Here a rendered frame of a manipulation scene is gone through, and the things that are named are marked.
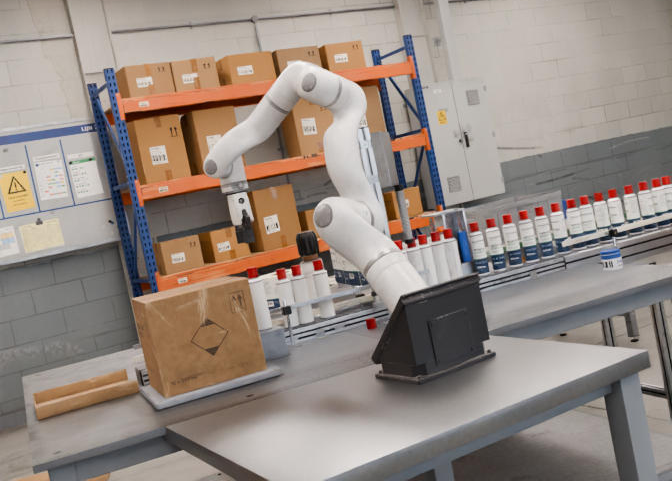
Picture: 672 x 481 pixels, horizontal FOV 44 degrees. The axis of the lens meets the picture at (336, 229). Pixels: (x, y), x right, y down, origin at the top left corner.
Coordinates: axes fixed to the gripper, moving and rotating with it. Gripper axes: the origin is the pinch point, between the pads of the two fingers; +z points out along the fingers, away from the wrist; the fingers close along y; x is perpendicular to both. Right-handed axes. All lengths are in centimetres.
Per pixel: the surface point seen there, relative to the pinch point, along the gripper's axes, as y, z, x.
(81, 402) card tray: 2, 37, 59
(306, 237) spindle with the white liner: 40, 6, -34
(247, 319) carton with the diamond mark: -27.2, 21.0, 11.7
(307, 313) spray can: 12.2, 29.8, -19.2
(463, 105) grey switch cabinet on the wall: 463, -62, -370
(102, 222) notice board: 440, -19, -5
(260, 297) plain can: -2.6, 18.7, -0.1
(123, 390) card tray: 2, 37, 47
